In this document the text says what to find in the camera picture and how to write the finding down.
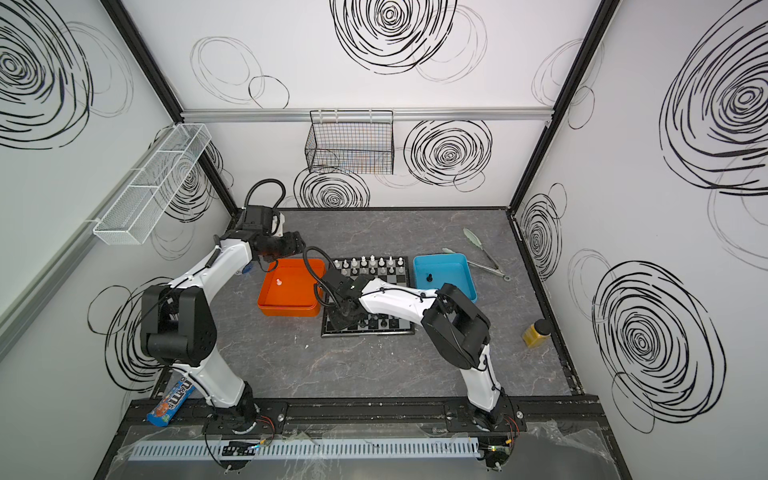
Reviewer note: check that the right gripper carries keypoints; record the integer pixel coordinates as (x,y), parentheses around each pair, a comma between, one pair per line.
(343,309)

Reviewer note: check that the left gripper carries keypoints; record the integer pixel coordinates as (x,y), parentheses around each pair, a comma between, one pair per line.
(289,244)

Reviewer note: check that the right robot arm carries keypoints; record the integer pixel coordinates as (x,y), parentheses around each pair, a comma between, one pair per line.
(457,328)

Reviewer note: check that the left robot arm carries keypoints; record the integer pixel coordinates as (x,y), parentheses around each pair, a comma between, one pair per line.
(177,328)

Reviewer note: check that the chess board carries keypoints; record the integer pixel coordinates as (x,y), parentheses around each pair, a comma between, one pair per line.
(387,298)

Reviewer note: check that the orange tray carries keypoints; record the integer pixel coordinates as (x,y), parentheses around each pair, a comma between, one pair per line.
(296,297)

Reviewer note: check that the blue tray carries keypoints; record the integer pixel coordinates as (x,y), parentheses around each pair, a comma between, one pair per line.
(433,271)

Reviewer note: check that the yellow bottle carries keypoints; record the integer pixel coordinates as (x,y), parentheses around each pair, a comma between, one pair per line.
(537,333)

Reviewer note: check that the candy packet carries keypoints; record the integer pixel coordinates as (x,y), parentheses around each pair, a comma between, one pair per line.
(167,408)

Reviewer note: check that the black wire basket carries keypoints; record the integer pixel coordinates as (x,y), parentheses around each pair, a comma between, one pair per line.
(357,141)

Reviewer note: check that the white wire shelf basket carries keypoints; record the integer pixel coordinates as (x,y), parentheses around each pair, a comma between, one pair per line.
(162,171)

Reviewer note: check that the white cable duct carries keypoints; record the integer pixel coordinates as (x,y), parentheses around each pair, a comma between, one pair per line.
(355,449)

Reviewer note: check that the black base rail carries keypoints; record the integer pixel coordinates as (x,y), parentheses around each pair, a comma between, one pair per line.
(454,413)

